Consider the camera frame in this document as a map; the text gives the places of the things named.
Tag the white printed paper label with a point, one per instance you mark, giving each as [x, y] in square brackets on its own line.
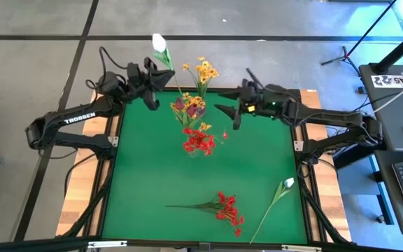
[383, 81]

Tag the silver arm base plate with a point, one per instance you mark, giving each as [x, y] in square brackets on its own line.
[113, 141]
[298, 146]

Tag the white artificial tulip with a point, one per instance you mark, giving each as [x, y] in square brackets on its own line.
[159, 42]
[289, 182]

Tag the red artificial flower bunch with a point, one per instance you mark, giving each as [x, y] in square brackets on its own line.
[227, 203]
[198, 141]

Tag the black tripod light stand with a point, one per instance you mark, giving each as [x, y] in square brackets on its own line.
[345, 56]

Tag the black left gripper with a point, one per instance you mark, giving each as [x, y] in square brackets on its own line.
[138, 82]

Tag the black horizontal frame bar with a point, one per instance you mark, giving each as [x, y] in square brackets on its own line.
[30, 246]

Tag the silver metal bracket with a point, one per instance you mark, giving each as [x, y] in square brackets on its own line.
[301, 248]
[107, 244]

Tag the clear glass vase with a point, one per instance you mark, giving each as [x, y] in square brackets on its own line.
[194, 154]

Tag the thick black stand pole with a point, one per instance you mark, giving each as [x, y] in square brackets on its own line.
[401, 50]

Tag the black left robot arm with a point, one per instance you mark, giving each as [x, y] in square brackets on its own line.
[79, 117]

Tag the black diagonal support strut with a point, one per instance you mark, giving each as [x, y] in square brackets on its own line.
[322, 214]
[89, 211]

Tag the green table mat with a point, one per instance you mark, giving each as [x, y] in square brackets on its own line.
[145, 182]

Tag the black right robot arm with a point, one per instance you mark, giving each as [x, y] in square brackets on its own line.
[327, 117]

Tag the yellow artificial flower bunch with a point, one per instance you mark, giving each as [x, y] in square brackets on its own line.
[196, 101]
[205, 73]

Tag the blue desk leg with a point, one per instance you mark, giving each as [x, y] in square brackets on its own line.
[381, 189]

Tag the black table frame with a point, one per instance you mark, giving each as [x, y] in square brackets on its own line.
[152, 244]

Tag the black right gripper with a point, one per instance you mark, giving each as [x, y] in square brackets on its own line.
[264, 101]

